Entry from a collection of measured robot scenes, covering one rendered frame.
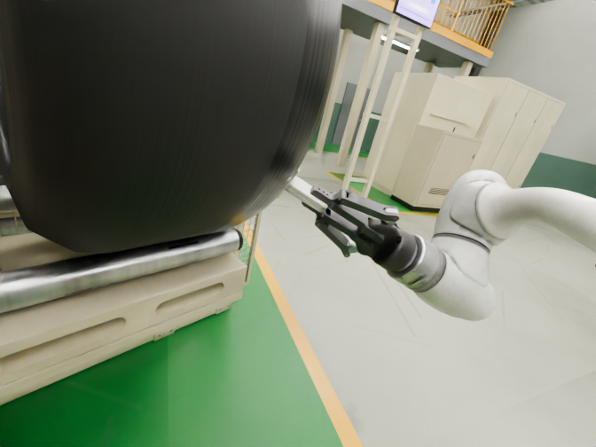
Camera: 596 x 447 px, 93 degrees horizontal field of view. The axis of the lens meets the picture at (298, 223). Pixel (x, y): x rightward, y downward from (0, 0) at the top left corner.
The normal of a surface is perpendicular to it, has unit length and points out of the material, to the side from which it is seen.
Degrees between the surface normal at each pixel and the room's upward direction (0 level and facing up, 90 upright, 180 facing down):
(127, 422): 0
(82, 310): 0
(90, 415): 0
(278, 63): 90
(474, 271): 54
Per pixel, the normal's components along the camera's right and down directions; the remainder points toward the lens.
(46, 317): 0.22, -0.89
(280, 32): 0.73, 0.33
